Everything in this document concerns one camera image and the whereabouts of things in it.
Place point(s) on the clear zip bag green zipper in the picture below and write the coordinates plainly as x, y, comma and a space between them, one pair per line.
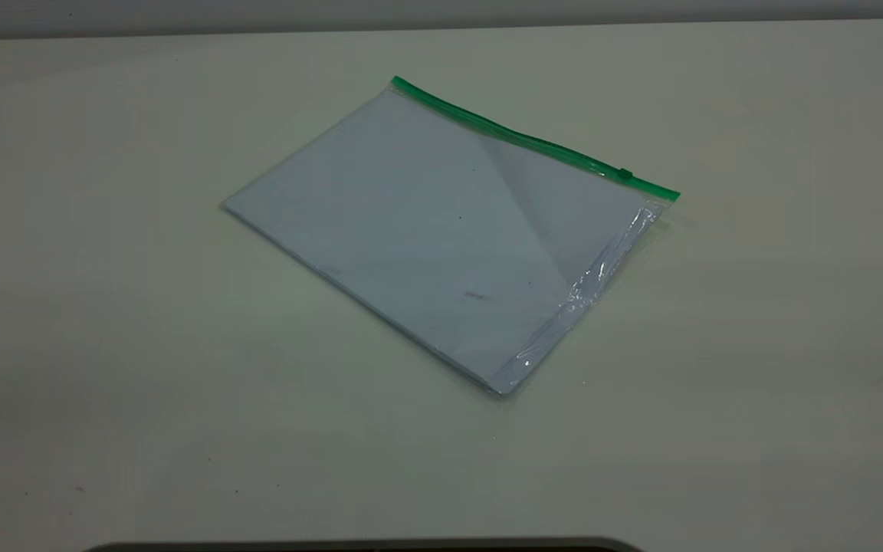
579, 162

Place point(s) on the green zipper slider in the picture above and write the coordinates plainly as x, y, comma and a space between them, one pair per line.
625, 174

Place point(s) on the white paper stack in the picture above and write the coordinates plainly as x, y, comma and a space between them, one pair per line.
411, 222

